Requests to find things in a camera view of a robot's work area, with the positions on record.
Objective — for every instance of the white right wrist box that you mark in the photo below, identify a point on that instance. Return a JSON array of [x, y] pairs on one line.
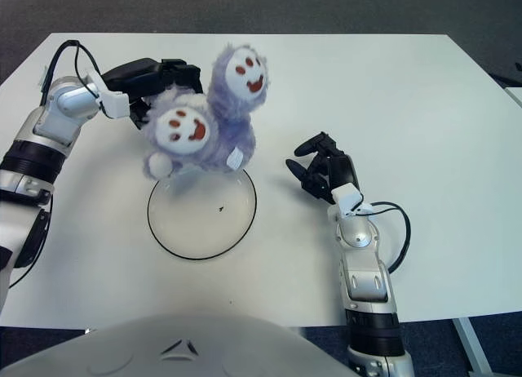
[[346, 196]]

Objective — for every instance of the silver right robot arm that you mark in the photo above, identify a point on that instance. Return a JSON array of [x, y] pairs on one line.
[[367, 279]]

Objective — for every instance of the purple plush bunny doll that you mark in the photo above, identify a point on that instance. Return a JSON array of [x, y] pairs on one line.
[[228, 120]]

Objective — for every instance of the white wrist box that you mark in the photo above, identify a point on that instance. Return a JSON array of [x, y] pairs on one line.
[[346, 196], [115, 105]]

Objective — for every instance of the white furniture edge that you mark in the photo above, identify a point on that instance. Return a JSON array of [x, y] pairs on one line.
[[514, 96]]

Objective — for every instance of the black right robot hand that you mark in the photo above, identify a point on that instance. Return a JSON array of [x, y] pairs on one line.
[[340, 169]]

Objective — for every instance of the white plate black rim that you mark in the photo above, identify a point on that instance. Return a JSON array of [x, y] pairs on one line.
[[195, 226]]

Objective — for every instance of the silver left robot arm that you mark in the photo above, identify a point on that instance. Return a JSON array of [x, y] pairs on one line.
[[45, 128]]

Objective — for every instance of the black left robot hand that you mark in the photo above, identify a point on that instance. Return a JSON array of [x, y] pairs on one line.
[[138, 77]]

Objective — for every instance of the white table leg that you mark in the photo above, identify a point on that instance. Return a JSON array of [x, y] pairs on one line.
[[473, 348]]

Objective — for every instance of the grey robot torso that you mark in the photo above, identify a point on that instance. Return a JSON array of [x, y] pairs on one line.
[[183, 344]]

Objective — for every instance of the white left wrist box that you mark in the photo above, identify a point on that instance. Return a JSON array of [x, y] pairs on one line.
[[115, 105]]

